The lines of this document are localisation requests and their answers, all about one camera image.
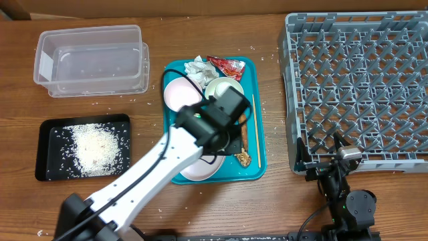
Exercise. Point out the crumpled white napkin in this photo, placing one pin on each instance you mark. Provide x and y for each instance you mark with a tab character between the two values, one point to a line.
201	72

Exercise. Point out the grey dishwasher rack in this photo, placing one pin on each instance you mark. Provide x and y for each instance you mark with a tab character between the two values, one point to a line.
363	75

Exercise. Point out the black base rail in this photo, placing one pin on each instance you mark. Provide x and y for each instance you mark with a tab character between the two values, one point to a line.
234	238

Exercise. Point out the orange carrot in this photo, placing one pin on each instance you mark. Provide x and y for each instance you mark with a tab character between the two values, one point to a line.
242	121

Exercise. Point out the large white plate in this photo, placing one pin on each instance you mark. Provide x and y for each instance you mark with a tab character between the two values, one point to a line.
204	168

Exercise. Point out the teal serving tray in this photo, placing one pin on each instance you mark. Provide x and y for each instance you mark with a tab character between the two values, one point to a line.
231	169

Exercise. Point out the white bowl right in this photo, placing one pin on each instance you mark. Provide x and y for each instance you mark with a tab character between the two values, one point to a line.
209	91

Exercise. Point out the white bowl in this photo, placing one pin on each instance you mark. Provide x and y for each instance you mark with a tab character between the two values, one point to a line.
209	91
180	92

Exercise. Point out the small white cup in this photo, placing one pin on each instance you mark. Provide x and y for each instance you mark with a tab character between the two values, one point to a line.
221	88

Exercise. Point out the brown food scrap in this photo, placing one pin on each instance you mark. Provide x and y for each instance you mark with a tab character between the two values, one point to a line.
244	158

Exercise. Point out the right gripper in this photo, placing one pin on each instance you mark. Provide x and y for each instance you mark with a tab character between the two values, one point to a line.
303	165

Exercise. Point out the white bowl left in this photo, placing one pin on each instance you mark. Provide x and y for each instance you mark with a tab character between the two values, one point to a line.
180	92

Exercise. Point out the wooden chopstick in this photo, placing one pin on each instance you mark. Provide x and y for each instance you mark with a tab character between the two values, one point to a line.
256	132

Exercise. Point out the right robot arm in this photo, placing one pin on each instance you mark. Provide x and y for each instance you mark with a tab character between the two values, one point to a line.
352	212

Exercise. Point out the clear plastic bin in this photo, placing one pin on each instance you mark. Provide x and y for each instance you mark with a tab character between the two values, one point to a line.
92	61

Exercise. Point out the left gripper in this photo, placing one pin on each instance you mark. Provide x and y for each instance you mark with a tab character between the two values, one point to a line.
234	144

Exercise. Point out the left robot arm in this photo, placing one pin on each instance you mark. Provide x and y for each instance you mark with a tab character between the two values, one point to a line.
108	213

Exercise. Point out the red snack wrapper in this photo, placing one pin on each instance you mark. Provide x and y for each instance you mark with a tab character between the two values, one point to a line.
230	68

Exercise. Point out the black plastic tray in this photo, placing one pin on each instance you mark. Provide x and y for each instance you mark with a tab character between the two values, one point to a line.
48	125

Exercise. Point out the pile of white rice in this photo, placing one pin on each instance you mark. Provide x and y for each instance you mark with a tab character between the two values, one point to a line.
88	150

